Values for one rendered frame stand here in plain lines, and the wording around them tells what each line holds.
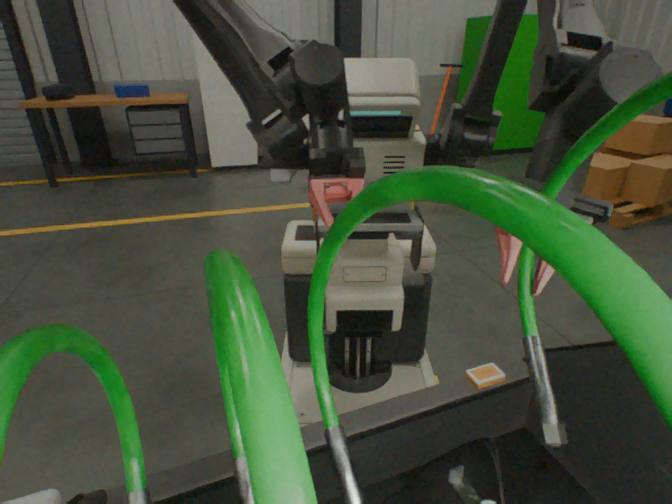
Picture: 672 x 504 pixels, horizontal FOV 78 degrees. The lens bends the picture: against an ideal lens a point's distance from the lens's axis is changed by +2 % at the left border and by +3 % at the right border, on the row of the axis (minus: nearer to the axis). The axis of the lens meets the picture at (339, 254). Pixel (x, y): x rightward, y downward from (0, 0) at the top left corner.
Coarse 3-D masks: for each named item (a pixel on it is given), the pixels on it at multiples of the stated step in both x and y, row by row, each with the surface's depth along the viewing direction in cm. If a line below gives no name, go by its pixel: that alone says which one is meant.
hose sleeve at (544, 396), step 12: (528, 336) 40; (528, 348) 40; (540, 348) 39; (528, 360) 40; (540, 360) 39; (528, 372) 40; (540, 372) 38; (540, 384) 38; (540, 396) 38; (552, 396) 37; (540, 408) 37; (552, 408) 37; (540, 420) 37; (552, 420) 36
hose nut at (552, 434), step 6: (540, 426) 37; (546, 426) 36; (552, 426) 36; (558, 426) 36; (564, 426) 36; (540, 432) 37; (546, 432) 36; (552, 432) 36; (558, 432) 36; (564, 432) 36; (540, 438) 37; (546, 438) 36; (552, 438) 36; (558, 438) 36; (564, 438) 36; (552, 444) 36; (558, 444) 36
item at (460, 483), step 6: (450, 480) 34; (456, 480) 34; (462, 480) 34; (456, 486) 33; (462, 486) 33; (468, 486) 33; (456, 492) 33; (462, 492) 33; (468, 492) 33; (474, 492) 33; (462, 498) 33; (468, 498) 33; (474, 498) 33; (480, 498) 33
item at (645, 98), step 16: (656, 80) 24; (640, 96) 25; (656, 96) 24; (608, 112) 28; (624, 112) 27; (640, 112) 26; (592, 128) 30; (608, 128) 29; (576, 144) 32; (592, 144) 31; (576, 160) 33; (560, 176) 35; (544, 192) 37; (528, 256) 41; (528, 272) 42; (528, 288) 42; (528, 304) 41; (528, 320) 41
